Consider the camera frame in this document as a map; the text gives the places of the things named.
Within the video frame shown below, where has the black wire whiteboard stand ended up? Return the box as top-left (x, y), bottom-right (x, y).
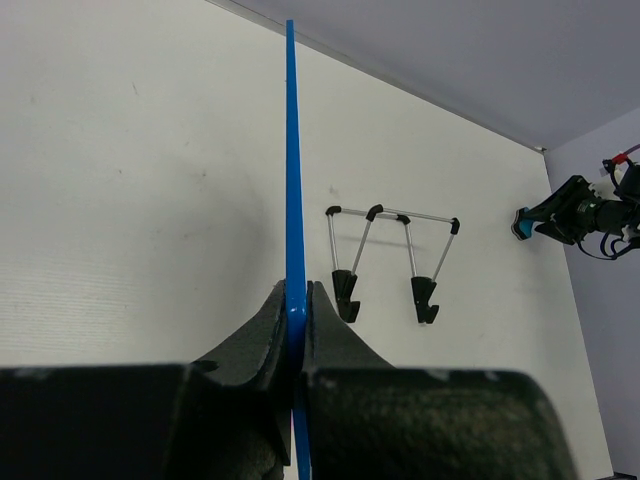
top-left (325, 204), bottom-right (460, 325)

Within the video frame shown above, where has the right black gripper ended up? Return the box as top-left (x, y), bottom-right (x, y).
top-left (529, 175), bottom-right (608, 245)

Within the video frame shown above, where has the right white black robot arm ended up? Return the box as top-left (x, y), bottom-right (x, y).
top-left (511, 156), bottom-right (639, 261)

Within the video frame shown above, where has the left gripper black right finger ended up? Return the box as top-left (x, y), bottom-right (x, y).
top-left (302, 282), bottom-right (578, 479)

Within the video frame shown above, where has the right black cable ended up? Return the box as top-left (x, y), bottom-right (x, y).
top-left (579, 232), bottom-right (634, 262)

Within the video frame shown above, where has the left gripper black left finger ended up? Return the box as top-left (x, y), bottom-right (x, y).
top-left (1, 284), bottom-right (291, 479)

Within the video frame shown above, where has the blue framed whiteboard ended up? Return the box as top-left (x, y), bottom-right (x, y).
top-left (285, 19), bottom-right (312, 479)

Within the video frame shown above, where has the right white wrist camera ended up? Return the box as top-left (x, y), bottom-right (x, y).
top-left (590, 160), bottom-right (639, 201)

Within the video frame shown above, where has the blue whiteboard eraser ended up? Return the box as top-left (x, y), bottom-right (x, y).
top-left (511, 207), bottom-right (537, 241)

